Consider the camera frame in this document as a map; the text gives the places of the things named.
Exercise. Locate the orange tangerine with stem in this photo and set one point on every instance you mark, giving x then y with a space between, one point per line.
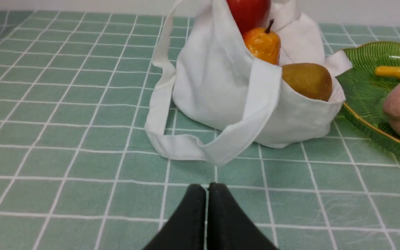
263 43

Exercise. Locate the green checkered tablecloth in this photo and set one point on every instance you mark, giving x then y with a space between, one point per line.
77 171

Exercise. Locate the green glass plate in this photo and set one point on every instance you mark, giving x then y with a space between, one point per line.
365 92

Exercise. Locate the white cloth tote bag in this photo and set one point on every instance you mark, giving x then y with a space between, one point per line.
217 82

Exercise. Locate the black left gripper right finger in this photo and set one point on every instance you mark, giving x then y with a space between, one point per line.
228 226

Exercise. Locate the brown kiwi fruit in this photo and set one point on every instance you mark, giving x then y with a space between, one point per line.
308 79

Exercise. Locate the red apple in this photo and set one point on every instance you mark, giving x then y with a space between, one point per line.
249 14

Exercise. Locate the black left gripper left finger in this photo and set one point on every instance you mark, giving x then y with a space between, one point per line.
185 229

